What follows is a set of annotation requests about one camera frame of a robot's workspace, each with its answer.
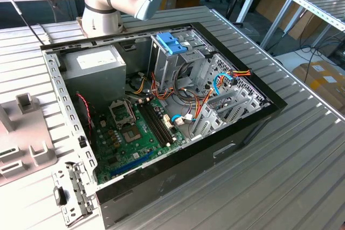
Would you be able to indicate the metal disk bay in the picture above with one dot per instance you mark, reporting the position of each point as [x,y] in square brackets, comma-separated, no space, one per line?
[208,126]

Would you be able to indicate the white board connector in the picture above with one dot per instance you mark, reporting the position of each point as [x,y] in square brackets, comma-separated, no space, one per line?
[167,122]

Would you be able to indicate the black RAM slot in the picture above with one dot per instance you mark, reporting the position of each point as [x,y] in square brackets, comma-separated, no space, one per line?
[162,122]
[151,122]
[159,122]
[155,122]

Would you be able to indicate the grey metal drive cage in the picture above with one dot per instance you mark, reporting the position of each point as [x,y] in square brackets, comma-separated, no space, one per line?
[164,65]

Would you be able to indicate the socket locking lever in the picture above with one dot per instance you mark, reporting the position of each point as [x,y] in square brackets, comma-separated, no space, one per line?
[131,111]

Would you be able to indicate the green motherboard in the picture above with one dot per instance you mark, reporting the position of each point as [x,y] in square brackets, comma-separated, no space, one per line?
[153,146]

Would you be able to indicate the CPU socket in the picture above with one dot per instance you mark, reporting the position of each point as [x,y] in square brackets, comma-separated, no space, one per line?
[130,133]

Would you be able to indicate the blue plastic drive latch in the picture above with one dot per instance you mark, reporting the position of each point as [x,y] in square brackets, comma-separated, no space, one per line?
[168,42]

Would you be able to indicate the blue expansion slot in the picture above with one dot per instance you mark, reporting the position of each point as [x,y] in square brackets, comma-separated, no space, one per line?
[132,164]

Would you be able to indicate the black open PC case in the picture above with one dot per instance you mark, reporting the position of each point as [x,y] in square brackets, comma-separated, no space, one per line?
[188,176]

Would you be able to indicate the grey power supply box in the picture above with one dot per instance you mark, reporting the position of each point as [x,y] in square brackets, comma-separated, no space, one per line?
[91,79]

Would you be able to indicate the small black case clip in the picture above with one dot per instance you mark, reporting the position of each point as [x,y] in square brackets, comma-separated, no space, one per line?
[81,141]

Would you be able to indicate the brown cardboard sheet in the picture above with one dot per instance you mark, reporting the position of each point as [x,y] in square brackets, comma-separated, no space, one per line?
[269,6]

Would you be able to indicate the black plastic case latch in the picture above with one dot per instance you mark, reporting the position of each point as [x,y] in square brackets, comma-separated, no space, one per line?
[60,196]

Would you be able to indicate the brown cardboard floor boxes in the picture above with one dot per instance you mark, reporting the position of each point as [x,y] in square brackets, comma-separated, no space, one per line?
[323,87]

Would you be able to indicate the grey parts rack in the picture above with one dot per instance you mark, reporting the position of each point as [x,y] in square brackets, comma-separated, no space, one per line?
[24,133]

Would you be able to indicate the white metal shelf rack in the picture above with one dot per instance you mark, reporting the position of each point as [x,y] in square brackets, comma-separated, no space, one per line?
[318,1]

